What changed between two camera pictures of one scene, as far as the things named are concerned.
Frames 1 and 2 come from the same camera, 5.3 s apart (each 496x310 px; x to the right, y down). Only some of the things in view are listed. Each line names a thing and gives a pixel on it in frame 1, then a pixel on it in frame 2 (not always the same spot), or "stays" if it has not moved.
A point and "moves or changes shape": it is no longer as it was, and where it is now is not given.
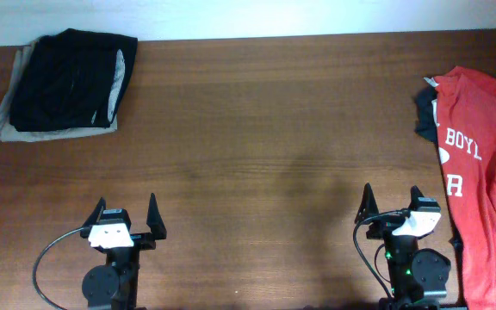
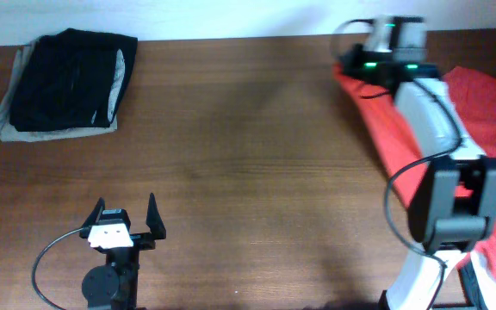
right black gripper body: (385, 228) → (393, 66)
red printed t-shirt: (480, 129) moves or changes shape
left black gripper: (148, 241) stays
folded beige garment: (4, 130) stays
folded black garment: (71, 80) stays
